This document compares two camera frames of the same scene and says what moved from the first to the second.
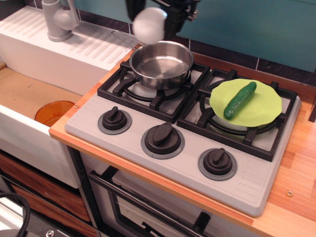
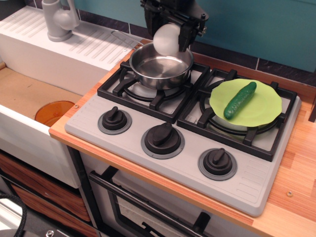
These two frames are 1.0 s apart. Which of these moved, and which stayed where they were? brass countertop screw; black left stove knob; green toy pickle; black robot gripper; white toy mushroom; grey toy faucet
Moved: black robot gripper; white toy mushroom
Stayed: black left stove knob; brass countertop screw; green toy pickle; grey toy faucet
